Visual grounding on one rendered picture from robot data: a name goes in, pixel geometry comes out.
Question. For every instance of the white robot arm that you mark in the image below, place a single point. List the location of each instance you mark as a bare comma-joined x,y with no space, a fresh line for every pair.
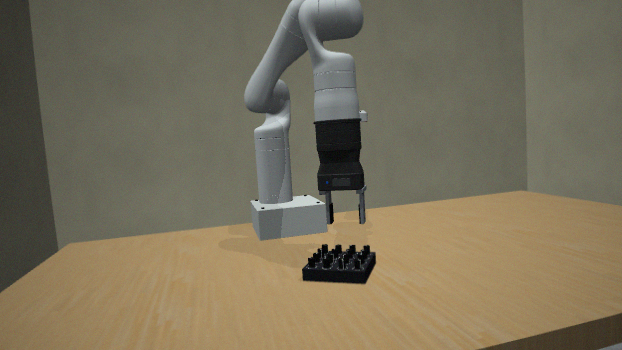
319,20

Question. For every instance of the black knob box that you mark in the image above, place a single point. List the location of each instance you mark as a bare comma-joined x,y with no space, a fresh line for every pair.
330,266

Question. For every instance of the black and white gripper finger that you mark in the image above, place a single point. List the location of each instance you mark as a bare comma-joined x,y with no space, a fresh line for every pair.
329,206
361,205

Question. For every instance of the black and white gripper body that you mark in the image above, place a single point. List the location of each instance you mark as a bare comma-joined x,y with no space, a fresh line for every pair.
338,139

